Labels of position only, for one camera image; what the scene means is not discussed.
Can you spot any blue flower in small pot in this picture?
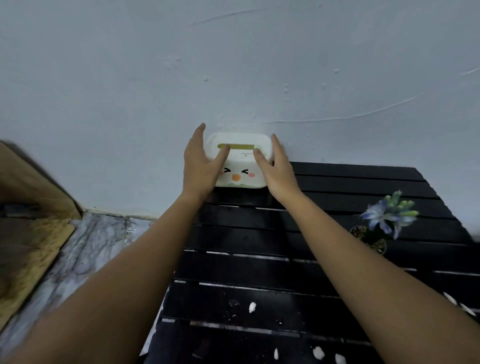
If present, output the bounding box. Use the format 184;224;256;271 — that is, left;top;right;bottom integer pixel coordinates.
350;190;420;256

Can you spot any light wooden board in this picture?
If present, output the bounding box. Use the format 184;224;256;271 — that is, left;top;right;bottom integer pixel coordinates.
0;219;76;331

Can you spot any brown wooden cabinet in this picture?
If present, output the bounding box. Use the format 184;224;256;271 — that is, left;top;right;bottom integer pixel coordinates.
0;140;83;221

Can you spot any person's left forearm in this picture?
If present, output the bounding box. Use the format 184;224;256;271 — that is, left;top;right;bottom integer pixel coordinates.
7;192;211;364

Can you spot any person's right forearm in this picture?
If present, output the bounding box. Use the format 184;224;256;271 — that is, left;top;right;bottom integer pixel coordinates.
281;192;480;364

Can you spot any person's right hand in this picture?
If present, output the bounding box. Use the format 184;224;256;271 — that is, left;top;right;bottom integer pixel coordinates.
253;134;304;206

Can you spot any person's left hand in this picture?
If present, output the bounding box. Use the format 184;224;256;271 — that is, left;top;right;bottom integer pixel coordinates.
182;123;231;203

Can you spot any white tissue box with face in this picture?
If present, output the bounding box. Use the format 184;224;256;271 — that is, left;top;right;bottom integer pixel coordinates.
204;132;277;188

